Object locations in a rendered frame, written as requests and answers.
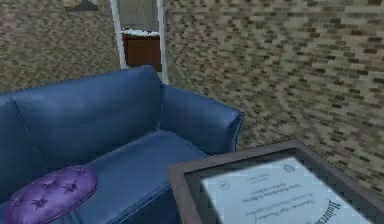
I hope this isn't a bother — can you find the brown wooden cabinet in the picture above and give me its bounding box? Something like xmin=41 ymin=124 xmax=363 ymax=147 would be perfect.
xmin=121 ymin=29 xmax=163 ymax=73

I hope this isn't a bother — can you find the dark brown framed table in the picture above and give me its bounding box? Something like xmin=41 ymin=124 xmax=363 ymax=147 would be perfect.
xmin=167 ymin=138 xmax=384 ymax=224

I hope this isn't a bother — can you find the white printed paper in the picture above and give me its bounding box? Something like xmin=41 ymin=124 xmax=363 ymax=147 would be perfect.
xmin=199 ymin=156 xmax=374 ymax=224

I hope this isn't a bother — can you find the white door frame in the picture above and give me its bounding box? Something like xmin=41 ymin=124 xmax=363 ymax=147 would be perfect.
xmin=109 ymin=0 xmax=170 ymax=86

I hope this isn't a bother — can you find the blue leather sofa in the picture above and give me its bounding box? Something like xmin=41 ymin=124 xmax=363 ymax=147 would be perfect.
xmin=0 ymin=64 xmax=246 ymax=224

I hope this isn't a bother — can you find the purple tufted round cushion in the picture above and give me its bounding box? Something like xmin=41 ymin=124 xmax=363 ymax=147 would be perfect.
xmin=1 ymin=164 xmax=99 ymax=224

